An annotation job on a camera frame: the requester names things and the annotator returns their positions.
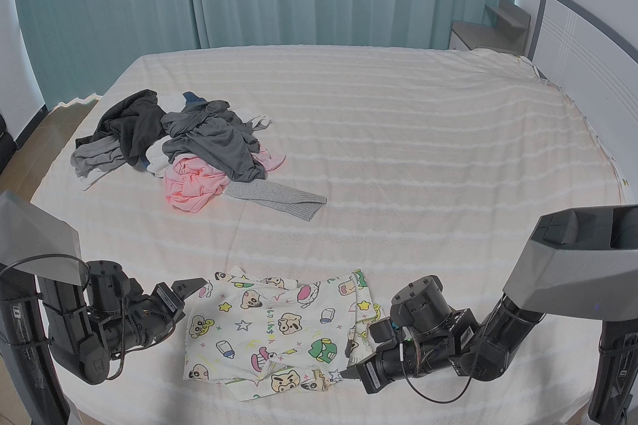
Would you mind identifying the black cabinet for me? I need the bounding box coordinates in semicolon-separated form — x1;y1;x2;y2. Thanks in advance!
0;114;13;175

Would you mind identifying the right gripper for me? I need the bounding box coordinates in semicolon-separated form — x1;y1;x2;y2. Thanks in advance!
340;344;404;395

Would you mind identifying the black cable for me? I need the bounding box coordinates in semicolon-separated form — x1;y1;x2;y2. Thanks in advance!
401;358;474;404
0;255;93;294

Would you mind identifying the white printed pyjama top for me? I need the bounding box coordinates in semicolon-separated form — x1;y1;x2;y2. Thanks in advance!
183;266;382;401

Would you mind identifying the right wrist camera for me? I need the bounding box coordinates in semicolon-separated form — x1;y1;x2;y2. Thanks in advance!
368;317;400;345

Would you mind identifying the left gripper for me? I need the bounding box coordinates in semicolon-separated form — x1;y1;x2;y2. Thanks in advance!
150;277;207;334

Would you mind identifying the bed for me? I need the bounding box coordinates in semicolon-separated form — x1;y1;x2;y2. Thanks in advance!
30;0;638;425

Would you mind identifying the pile of clothes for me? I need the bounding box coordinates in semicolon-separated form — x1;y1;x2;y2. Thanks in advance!
70;89;328;222

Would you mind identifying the grey bedside table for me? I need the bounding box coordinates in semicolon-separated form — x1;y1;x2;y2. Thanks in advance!
450;0;531;55

